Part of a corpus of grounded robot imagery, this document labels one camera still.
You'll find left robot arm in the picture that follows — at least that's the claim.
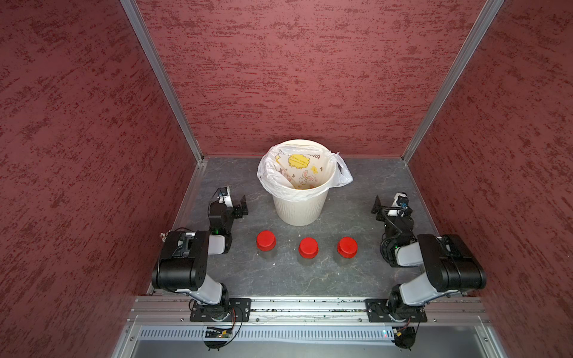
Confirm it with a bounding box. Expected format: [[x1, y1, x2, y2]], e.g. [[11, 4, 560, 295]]
[[152, 196, 249, 322]]

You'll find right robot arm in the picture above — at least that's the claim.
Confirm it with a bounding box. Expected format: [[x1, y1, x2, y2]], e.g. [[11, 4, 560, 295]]
[[365, 192, 486, 324]]

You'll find cream plastic waste bin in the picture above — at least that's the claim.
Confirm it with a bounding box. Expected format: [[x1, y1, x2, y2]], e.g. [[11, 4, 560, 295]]
[[270, 192, 328, 227]]

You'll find white printed bin liner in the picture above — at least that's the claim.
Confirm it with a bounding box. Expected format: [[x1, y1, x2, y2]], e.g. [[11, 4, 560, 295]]
[[257, 140, 353, 202]]

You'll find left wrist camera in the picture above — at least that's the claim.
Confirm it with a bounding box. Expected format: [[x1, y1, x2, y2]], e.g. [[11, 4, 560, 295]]
[[216, 186, 234, 207]]

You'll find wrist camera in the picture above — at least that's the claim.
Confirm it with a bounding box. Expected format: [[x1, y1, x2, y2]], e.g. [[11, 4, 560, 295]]
[[388, 192, 410, 216], [216, 186, 234, 207]]

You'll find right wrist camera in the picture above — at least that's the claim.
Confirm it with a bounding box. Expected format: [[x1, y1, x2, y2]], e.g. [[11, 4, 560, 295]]
[[388, 192, 410, 216]]

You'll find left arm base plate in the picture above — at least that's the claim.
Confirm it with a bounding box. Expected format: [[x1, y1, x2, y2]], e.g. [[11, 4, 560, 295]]
[[190, 298, 252, 323]]

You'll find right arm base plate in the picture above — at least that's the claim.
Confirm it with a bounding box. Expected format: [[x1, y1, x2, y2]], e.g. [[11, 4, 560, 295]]
[[364, 298, 428, 325]]

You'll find aluminium mounting rail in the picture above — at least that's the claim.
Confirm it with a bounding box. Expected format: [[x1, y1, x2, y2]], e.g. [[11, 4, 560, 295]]
[[126, 295, 492, 327]]

